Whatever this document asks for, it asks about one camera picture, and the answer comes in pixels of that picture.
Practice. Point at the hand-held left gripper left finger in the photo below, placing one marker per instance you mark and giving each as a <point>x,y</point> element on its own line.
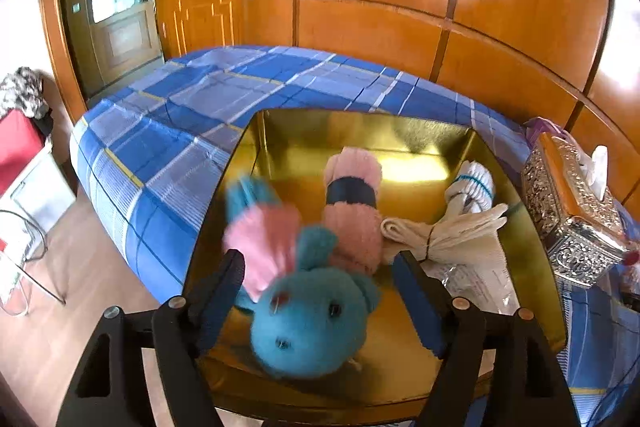
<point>220,302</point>

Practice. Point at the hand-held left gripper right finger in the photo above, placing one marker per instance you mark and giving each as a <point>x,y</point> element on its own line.
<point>417,302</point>

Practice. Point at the clear plastic bag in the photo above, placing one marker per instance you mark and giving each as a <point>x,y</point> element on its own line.
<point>475,287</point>

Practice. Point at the white sock bundle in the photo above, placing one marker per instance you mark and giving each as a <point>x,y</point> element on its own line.
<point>460,237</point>

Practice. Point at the teal plush rabbit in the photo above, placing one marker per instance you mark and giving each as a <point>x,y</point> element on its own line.
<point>310,327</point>

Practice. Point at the pink fuzzy banded sock roll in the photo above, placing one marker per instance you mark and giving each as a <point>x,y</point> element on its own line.
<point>352,227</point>

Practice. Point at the white sock with blue stripes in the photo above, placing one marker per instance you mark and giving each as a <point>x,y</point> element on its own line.
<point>472,184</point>

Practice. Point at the gold metal tin box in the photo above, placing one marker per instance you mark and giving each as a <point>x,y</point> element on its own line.
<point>300,142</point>

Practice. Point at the silver embossed tissue box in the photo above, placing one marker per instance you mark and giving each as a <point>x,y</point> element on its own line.
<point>565,217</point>

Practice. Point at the bed with blue plaid sheet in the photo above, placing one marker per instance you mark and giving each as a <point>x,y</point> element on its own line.
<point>175,107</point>

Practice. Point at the white storage box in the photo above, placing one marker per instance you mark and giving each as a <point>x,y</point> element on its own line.
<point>45,202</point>

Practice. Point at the purple paper carton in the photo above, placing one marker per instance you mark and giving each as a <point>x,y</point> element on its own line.
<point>545,129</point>

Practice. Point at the white tissue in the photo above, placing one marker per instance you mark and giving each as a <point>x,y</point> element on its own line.
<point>597,172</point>

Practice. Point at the red box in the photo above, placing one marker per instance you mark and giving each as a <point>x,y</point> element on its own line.
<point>17,147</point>

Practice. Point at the patterned dark cloth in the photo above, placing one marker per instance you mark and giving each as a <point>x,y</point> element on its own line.
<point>22,89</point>

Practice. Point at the wooden door with glass pane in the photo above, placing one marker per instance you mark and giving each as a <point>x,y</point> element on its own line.
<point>120,7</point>

